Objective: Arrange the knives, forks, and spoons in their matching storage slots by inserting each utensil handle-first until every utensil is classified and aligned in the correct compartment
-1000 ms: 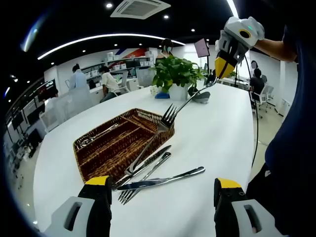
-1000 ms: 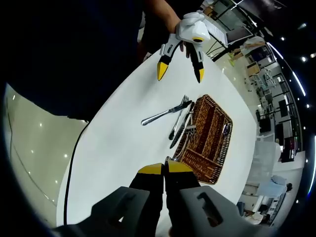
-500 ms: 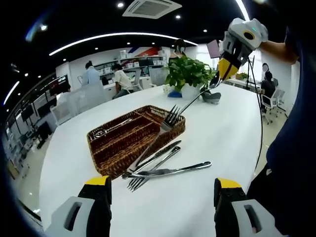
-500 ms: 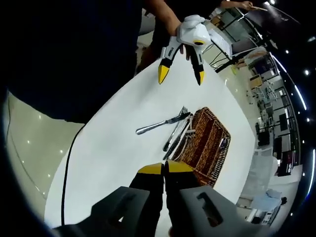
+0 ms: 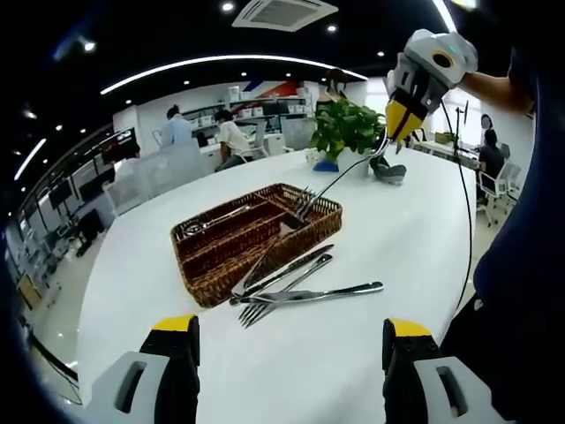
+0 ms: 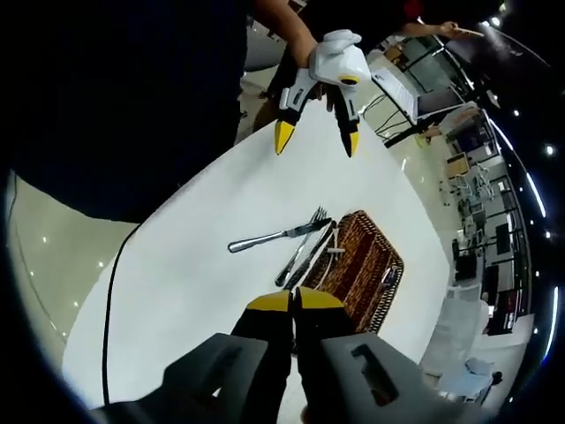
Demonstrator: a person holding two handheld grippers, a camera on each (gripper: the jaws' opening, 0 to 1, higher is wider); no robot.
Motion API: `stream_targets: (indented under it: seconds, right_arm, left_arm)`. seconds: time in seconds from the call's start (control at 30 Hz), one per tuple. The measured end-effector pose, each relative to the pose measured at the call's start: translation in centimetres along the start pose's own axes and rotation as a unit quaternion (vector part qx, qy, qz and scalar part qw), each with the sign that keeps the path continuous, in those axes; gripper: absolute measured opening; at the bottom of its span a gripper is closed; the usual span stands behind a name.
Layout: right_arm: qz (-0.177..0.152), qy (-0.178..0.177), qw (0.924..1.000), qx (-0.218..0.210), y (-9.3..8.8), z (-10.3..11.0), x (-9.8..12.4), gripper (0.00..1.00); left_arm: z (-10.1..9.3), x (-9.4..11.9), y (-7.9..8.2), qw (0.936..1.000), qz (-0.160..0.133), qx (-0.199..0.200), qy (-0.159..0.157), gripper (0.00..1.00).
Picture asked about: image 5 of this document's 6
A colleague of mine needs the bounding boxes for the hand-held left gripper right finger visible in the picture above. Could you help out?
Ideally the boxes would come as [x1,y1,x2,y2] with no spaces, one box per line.
[380,316,504,424]

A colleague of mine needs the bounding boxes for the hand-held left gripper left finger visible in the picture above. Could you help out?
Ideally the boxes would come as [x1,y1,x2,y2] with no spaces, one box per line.
[89,313,202,424]

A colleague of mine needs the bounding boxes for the silver fork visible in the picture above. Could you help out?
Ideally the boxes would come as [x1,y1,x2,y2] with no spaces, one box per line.
[258,253,333,302]
[292,135,392,223]
[237,281,385,329]

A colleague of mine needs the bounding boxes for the brown wicker storage basket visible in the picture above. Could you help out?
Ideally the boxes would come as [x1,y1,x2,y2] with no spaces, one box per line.
[169,182,344,309]

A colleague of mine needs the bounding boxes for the silver spoon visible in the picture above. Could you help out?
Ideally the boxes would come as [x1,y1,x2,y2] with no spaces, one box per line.
[178,210,242,235]
[193,203,253,226]

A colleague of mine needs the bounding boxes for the shelf of white storage boxes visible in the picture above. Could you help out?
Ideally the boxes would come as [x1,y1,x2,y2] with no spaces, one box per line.
[180,83,310,133]

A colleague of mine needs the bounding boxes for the green potted plant white pot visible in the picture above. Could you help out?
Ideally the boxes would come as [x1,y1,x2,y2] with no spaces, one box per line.
[307,97,388,178]

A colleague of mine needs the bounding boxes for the grey fabric object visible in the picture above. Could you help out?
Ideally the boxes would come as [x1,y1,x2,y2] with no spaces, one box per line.
[368,155,408,186]

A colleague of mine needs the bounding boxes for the white mesh office chair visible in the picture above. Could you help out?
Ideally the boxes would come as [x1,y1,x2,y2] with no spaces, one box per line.
[102,170,149,216]
[147,140,205,189]
[475,163,520,227]
[241,121,271,161]
[282,117,315,151]

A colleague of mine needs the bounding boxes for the operator person dark clothes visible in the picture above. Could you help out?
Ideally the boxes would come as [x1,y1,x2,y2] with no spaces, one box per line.
[441,39,565,424]

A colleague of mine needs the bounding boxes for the ceiling air conditioner vent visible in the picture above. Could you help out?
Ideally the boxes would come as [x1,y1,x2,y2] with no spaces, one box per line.
[231,0,340,32]

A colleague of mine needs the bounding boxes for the cardboard box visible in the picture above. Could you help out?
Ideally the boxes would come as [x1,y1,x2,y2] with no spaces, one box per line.
[17,273,41,310]

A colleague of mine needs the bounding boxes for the curved ceiling light strip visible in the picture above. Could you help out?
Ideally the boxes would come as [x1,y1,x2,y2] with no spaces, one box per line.
[99,55,370,96]

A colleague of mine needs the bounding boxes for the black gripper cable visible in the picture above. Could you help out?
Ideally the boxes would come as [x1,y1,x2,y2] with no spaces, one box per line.
[439,99,474,313]

